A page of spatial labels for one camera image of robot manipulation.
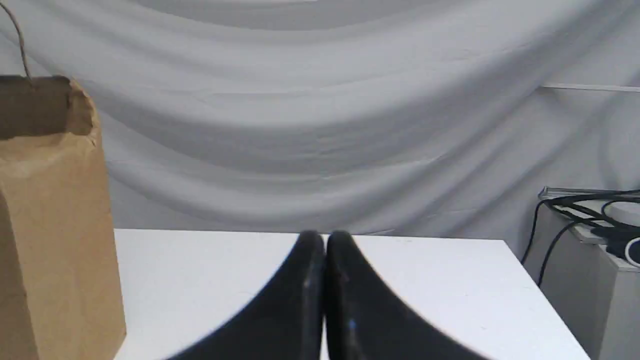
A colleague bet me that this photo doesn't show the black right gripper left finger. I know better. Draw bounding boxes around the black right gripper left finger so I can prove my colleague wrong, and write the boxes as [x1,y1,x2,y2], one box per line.
[173,230,325,360]

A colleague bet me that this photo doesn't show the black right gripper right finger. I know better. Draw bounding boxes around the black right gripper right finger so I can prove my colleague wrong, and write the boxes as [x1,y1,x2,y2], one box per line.
[325,231,483,360]

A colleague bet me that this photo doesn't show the brown paper bag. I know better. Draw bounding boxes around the brown paper bag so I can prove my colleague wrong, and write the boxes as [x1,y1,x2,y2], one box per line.
[0,0,127,360]

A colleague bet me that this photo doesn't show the grey side cabinet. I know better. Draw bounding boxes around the grey side cabinet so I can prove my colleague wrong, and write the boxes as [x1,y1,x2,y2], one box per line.
[522,187,640,360]

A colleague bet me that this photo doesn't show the black cables on cabinet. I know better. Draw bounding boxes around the black cables on cabinet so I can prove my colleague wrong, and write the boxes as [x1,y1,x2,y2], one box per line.
[520,190,640,287]

